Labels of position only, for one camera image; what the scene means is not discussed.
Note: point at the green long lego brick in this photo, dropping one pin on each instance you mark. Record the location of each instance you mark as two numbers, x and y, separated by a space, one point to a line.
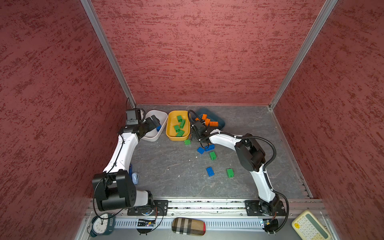
182 123

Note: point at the white plastic container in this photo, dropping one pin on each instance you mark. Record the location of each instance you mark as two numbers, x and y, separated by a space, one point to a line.
153 135

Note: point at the teal plastic container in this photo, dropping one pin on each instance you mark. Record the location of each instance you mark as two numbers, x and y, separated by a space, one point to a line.
212 116

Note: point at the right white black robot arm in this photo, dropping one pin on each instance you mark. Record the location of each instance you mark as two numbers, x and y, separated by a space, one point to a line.
254 154

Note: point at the plaid fabric case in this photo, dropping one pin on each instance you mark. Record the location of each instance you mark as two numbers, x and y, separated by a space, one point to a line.
187 226

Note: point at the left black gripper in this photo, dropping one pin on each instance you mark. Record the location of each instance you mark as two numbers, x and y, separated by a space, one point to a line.
152 126

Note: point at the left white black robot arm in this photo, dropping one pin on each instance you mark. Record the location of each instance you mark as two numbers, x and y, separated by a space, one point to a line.
114 188

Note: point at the blue long lego brick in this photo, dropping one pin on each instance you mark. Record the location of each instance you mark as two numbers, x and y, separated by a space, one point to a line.
210 148

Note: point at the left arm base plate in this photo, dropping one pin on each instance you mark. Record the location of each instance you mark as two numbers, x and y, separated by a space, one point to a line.
160 208

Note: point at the teal analog clock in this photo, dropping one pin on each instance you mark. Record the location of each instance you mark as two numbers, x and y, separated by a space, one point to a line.
103 225

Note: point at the blue small lego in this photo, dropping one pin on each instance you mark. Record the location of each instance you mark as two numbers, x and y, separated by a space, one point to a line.
200 150

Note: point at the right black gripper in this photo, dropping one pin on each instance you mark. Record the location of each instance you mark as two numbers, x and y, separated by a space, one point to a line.
195 132

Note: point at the yellow plastic container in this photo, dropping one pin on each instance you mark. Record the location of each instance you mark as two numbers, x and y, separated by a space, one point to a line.
172 121

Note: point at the green lego plate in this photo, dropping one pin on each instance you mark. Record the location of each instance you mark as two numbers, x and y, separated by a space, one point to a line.
180 133

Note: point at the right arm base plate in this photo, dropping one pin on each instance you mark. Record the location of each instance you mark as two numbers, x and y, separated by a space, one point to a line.
254 208

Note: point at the yellow calculator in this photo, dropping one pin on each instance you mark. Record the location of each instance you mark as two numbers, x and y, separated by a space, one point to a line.
308 227

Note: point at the green small lego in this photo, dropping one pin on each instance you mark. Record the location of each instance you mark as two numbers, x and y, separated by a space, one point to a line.
213 156

